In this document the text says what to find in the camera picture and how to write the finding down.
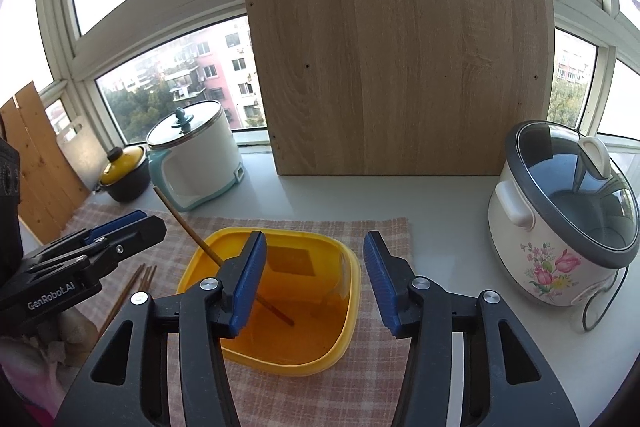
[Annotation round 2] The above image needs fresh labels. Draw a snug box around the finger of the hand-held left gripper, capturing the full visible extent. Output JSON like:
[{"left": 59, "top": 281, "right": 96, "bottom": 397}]
[
  {"left": 20, "top": 215, "right": 167, "bottom": 281},
  {"left": 40, "top": 210, "right": 149, "bottom": 256}
]

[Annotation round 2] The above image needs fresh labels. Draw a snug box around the person's left hand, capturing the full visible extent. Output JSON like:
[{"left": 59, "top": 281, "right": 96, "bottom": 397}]
[{"left": 37, "top": 307, "right": 101, "bottom": 365}]

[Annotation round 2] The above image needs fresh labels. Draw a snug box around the white teal electric pot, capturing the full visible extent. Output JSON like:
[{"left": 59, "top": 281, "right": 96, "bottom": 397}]
[{"left": 146, "top": 101, "right": 245, "bottom": 212}]

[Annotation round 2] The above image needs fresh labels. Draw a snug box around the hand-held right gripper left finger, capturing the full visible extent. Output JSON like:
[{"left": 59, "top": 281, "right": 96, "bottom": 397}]
[{"left": 52, "top": 231, "right": 268, "bottom": 427}]

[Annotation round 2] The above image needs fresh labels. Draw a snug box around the black pot with yellow lid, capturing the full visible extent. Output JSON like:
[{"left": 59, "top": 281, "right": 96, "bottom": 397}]
[{"left": 97, "top": 146, "right": 152, "bottom": 202}]

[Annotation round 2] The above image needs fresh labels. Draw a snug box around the large wooden board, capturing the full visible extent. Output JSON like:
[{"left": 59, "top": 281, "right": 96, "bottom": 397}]
[{"left": 240, "top": 0, "right": 557, "bottom": 178}]

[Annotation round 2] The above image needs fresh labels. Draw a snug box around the yellow plastic container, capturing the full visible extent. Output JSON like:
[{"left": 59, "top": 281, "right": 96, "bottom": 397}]
[{"left": 176, "top": 228, "right": 362, "bottom": 376}]

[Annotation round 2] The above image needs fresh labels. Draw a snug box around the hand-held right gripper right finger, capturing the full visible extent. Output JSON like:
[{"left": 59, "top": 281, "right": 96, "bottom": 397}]
[{"left": 363, "top": 231, "right": 581, "bottom": 427}]

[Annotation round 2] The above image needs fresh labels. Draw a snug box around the white window frame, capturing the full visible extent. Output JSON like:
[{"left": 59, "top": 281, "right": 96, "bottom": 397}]
[{"left": 0, "top": 0, "right": 640, "bottom": 152}]

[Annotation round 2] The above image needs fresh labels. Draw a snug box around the wooden plank panel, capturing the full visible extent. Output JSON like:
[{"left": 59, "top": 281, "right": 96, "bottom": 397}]
[{"left": 0, "top": 81, "right": 92, "bottom": 245}]

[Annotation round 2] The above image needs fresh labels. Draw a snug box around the white cutting board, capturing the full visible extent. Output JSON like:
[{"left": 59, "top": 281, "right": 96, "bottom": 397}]
[{"left": 56, "top": 112, "right": 106, "bottom": 192}]

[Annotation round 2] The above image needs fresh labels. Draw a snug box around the floral white rice cooker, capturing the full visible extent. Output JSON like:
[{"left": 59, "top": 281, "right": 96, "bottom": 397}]
[{"left": 488, "top": 121, "right": 640, "bottom": 308}]

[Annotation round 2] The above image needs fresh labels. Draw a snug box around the pink checkered cloth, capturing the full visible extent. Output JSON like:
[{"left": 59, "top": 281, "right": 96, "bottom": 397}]
[{"left": 57, "top": 202, "right": 416, "bottom": 427}]

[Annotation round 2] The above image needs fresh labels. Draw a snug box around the grey power cable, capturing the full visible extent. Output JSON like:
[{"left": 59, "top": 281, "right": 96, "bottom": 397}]
[{"left": 581, "top": 267, "right": 632, "bottom": 333}]

